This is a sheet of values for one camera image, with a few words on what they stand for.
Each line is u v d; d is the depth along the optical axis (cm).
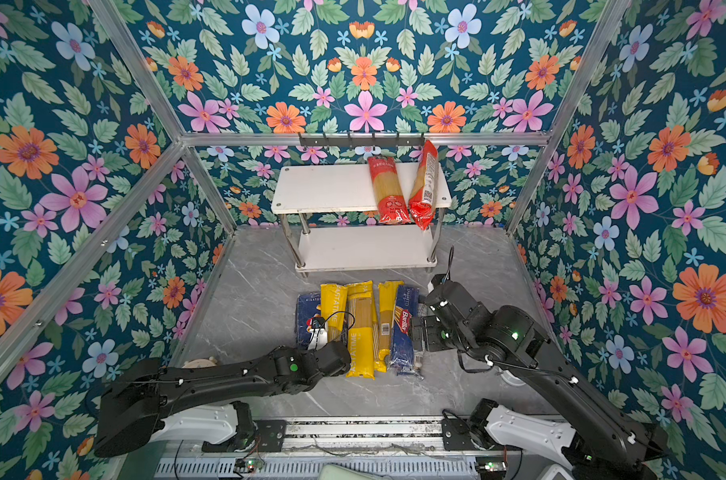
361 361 80
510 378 80
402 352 82
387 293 98
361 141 91
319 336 72
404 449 72
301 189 84
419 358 84
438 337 55
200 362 84
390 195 76
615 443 37
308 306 90
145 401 41
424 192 76
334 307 86
